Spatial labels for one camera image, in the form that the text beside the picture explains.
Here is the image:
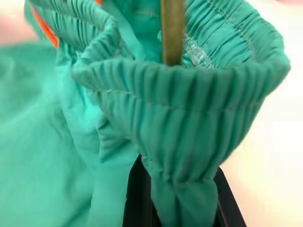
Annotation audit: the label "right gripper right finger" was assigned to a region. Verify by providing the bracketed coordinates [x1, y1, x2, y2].
[213, 166, 248, 227]

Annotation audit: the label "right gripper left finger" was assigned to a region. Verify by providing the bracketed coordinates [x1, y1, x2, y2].
[122, 153, 160, 227]

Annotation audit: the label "green shorts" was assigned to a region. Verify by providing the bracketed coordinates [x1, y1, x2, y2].
[0, 0, 291, 227]

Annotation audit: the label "olive wire hanger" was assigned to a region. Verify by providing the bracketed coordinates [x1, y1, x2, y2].
[160, 0, 186, 66]

